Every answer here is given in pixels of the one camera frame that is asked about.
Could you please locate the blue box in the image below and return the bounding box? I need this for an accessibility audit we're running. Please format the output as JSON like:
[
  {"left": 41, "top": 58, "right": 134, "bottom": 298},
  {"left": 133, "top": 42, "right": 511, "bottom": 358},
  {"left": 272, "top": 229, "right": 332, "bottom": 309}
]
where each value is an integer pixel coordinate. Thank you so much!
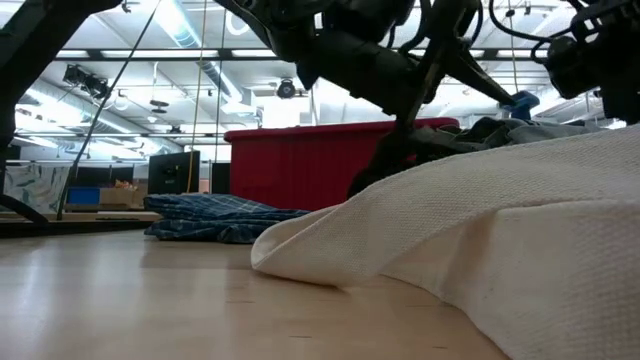
[{"left": 67, "top": 187, "right": 101, "bottom": 206}]

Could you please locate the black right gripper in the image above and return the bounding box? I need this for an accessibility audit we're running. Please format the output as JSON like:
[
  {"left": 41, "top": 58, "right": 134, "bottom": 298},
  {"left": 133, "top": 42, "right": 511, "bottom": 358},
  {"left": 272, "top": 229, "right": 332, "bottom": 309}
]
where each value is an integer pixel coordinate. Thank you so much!
[{"left": 597, "top": 29, "right": 640, "bottom": 126}]

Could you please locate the yellow hanging cable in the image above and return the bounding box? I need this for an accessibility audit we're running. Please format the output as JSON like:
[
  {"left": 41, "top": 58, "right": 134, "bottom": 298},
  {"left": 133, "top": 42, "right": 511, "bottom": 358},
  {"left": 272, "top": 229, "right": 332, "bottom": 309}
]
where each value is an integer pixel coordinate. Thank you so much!
[{"left": 185, "top": 0, "right": 209, "bottom": 195}]

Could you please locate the black monitor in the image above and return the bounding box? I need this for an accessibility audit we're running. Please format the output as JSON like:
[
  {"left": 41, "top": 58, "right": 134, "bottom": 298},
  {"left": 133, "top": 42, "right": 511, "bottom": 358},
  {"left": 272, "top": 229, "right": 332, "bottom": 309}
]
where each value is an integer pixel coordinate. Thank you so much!
[{"left": 148, "top": 149, "right": 201, "bottom": 196}]

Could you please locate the beige wooden desk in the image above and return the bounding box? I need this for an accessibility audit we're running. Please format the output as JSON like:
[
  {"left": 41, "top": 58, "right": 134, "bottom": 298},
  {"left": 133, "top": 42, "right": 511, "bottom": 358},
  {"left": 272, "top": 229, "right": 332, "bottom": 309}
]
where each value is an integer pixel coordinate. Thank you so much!
[{"left": 0, "top": 210, "right": 161, "bottom": 224}]

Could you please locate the cardboard box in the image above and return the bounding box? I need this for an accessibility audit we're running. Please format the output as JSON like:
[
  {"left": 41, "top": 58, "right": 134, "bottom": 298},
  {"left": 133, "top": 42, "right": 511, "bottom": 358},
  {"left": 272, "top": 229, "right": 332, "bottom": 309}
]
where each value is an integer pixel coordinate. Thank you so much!
[{"left": 99, "top": 185, "right": 150, "bottom": 206}]

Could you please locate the blue plaid shirt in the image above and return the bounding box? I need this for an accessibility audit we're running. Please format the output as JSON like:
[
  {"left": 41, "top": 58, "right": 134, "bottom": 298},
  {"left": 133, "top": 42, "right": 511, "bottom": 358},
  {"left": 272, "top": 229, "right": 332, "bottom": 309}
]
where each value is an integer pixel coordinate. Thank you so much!
[{"left": 143, "top": 193, "right": 312, "bottom": 245}]

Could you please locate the white ring lamp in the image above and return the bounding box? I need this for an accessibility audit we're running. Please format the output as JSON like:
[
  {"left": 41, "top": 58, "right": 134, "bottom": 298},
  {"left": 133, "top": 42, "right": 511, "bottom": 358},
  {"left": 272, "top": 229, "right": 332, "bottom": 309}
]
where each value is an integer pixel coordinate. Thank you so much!
[{"left": 223, "top": 9, "right": 251, "bottom": 37}]

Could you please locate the thin hanging cord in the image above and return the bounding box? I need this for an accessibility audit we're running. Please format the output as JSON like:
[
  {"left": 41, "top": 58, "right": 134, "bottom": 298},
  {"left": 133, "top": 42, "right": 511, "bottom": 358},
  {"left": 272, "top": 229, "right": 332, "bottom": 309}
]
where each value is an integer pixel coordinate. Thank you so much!
[{"left": 504, "top": 0, "right": 519, "bottom": 94}]

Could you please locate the black aluminium table frame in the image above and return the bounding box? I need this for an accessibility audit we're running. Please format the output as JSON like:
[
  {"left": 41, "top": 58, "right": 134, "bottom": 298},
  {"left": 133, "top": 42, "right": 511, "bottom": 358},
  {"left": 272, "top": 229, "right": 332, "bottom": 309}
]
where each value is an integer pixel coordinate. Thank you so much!
[{"left": 0, "top": 219, "right": 161, "bottom": 239}]

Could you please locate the spray bottle with blue nozzle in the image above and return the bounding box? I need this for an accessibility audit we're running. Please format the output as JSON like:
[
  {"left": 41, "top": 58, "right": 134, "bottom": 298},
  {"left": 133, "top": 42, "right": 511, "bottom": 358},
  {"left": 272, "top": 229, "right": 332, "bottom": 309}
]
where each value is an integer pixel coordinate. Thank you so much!
[{"left": 502, "top": 89, "right": 541, "bottom": 121}]

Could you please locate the black ceiling rail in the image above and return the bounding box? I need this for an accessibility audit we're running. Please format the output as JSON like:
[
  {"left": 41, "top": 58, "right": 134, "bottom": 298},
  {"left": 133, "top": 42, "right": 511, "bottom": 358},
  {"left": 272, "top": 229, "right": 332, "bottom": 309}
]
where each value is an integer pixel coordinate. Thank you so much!
[{"left": 54, "top": 47, "right": 551, "bottom": 62}]

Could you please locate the cream woven cloth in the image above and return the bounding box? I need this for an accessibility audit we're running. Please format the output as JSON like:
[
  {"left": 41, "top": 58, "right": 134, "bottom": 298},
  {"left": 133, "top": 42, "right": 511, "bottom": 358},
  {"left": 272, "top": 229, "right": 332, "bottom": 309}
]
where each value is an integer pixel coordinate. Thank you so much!
[{"left": 249, "top": 124, "right": 640, "bottom": 360}]

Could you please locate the red plastic bin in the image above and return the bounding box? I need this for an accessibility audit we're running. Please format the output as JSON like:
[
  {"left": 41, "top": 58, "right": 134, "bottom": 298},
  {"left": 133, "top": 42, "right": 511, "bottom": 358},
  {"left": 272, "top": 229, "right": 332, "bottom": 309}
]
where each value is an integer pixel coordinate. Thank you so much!
[{"left": 223, "top": 117, "right": 460, "bottom": 212}]

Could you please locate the leaf patterned cloth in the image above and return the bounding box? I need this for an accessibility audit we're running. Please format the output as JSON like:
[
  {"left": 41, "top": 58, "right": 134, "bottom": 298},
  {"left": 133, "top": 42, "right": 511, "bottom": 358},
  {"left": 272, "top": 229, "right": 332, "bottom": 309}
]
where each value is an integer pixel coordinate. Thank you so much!
[{"left": 0, "top": 164, "right": 71, "bottom": 215}]

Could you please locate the black computer tower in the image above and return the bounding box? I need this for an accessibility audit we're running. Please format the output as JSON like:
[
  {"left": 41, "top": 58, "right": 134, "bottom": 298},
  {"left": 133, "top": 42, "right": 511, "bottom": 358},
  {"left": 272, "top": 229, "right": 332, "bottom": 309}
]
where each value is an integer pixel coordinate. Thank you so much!
[{"left": 210, "top": 162, "right": 232, "bottom": 195}]

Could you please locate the black curved hose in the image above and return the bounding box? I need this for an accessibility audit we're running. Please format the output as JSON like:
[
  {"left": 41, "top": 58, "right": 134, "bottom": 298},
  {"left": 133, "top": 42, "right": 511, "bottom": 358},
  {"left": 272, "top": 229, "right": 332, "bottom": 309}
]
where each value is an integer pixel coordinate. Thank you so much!
[{"left": 0, "top": 192, "right": 51, "bottom": 225}]

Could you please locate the round black ceiling lamp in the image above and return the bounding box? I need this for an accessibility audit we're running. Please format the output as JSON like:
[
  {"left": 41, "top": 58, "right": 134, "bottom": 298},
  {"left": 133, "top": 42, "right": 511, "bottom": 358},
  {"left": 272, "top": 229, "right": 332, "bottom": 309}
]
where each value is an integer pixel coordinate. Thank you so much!
[{"left": 276, "top": 78, "right": 297, "bottom": 100}]

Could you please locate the light grey garment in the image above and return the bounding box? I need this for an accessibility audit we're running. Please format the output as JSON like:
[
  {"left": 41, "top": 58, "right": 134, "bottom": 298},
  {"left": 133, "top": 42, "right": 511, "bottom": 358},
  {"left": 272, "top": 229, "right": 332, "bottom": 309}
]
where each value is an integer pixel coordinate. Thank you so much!
[{"left": 409, "top": 115, "right": 609, "bottom": 169}]

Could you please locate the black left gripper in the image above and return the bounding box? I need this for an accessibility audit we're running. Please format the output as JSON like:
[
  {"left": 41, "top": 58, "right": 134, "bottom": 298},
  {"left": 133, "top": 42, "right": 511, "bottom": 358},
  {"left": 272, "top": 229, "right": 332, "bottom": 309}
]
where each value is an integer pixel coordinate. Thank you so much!
[{"left": 279, "top": 19, "right": 517, "bottom": 200}]

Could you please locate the long black cable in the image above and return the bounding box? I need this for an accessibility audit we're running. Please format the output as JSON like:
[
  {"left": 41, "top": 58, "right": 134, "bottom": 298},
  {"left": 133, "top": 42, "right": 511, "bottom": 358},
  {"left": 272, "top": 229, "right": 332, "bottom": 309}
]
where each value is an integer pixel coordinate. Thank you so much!
[{"left": 55, "top": 0, "right": 164, "bottom": 221}]

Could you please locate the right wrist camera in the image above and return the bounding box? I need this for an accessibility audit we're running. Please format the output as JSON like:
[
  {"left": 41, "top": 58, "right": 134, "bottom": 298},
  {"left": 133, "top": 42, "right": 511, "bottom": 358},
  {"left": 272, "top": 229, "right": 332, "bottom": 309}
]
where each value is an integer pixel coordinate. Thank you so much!
[{"left": 544, "top": 34, "right": 604, "bottom": 100}]

